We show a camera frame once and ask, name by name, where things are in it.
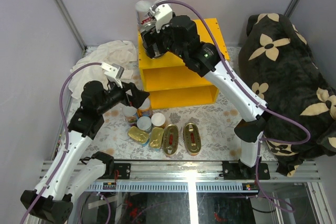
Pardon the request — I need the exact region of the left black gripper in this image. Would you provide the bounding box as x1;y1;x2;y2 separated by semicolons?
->
98;79;150;116

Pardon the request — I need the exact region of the blue labelled gold-top can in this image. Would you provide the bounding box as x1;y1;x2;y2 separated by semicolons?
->
140;21;167;59

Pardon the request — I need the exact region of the grey lid small can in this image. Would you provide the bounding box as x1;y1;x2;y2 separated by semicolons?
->
136;116;152;133

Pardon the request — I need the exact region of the white orange snack canister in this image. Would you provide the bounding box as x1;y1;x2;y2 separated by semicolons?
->
135;0;152;29

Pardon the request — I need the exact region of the gold rectangular tin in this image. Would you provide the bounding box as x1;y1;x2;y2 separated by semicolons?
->
149;127;164;150
128;126;149;145

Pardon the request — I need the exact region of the white red snack canister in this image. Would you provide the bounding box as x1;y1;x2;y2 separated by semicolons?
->
154;0;167;5

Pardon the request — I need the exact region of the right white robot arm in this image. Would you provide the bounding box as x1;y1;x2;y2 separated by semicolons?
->
139;15;267;179

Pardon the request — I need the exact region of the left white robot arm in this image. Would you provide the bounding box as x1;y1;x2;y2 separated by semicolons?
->
20;81;149;223

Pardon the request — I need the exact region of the orange blue tall canister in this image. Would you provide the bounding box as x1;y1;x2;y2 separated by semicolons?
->
138;98;153;118

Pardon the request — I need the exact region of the clear jar colourful candy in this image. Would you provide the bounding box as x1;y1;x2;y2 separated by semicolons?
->
121;106;139;126

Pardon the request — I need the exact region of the white lid small can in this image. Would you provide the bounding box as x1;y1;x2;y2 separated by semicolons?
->
151;113;166;129

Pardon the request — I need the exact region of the crumpled cream cloth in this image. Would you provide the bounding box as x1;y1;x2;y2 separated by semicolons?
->
68;40;138;100

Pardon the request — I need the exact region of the yellow wooden shelf cabinet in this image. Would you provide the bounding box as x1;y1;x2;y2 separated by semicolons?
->
138;18;228;109

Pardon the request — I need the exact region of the gold oval tin left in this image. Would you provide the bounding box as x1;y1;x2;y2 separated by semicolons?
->
162;124;179;156

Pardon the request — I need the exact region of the gold oval tin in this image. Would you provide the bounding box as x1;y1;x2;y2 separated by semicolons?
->
162;124;179;156
183;123;202;156

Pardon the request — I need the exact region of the gold oval tin right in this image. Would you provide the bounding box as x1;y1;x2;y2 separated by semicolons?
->
183;123;202;156

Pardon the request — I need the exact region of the black floral plush blanket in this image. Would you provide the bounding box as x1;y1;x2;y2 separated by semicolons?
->
238;13;335;177

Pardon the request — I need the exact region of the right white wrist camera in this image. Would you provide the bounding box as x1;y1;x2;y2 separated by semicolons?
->
149;4;173;33

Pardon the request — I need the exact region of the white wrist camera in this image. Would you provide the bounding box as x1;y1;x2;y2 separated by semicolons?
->
101;62;124;88
149;4;173;33

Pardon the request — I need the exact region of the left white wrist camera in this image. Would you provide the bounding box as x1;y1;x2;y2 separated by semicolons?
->
101;62;124;88

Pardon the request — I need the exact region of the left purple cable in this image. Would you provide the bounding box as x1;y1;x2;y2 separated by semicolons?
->
19;62;106;224

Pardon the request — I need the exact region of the purple cable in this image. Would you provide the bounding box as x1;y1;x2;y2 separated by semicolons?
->
154;0;311;214
19;62;106;224

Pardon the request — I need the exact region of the aluminium mounting rail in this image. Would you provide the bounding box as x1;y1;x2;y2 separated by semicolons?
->
39;159;321;193

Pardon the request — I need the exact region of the left metal corner post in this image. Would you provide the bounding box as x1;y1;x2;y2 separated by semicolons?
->
54;0;87;52

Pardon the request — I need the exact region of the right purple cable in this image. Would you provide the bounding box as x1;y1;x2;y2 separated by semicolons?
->
154;0;311;214

